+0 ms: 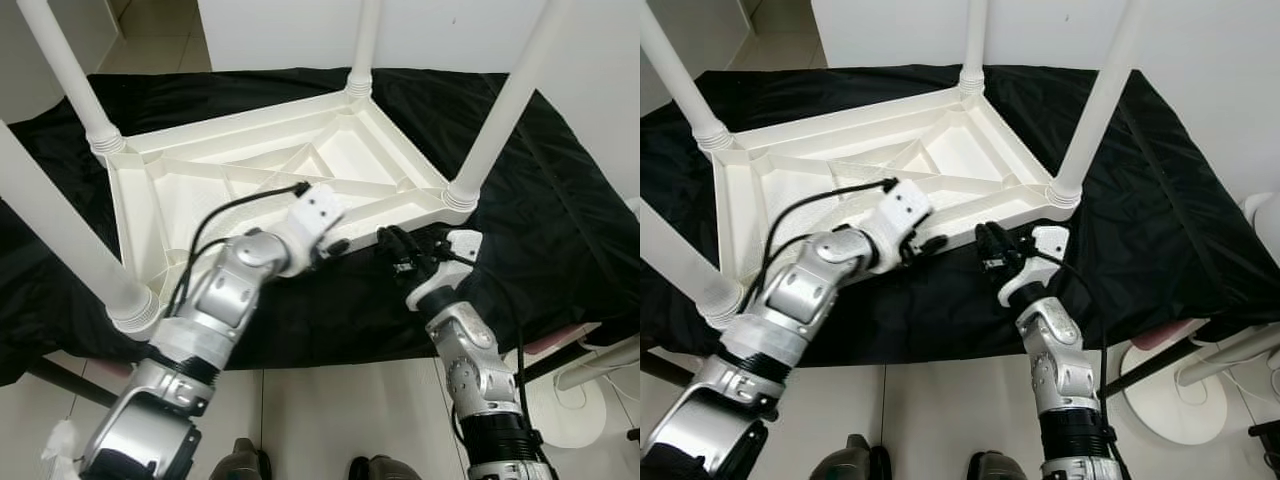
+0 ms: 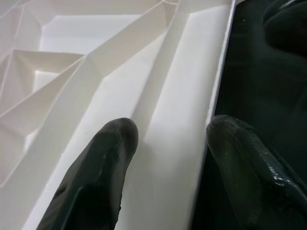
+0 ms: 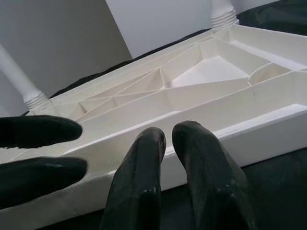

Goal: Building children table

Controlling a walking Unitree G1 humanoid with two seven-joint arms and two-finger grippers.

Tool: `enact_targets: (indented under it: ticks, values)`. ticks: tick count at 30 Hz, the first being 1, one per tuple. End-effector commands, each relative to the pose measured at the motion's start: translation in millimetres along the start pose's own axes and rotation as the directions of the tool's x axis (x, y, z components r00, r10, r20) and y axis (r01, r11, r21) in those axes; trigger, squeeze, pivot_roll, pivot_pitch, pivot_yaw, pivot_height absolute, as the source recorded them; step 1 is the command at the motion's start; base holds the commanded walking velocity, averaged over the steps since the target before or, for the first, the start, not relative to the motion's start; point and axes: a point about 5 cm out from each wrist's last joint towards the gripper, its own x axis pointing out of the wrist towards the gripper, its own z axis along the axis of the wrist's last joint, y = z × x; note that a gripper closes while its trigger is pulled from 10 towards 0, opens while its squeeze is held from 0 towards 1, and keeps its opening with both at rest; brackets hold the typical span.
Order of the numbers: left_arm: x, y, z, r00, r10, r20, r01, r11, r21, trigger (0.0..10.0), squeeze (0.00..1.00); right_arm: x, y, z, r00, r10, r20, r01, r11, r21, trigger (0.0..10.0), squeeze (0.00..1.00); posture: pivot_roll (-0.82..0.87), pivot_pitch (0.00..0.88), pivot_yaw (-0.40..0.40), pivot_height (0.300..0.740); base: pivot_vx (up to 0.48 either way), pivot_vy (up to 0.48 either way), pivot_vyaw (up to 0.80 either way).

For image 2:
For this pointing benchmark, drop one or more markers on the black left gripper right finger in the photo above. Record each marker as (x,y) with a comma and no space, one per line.
(254,172)

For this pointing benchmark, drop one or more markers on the black cloth table cover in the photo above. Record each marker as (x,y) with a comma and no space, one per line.
(263,83)

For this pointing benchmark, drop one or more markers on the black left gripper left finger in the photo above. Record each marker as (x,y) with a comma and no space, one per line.
(100,172)

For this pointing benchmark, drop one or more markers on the white plastic children table top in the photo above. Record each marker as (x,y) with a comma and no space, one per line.
(168,95)

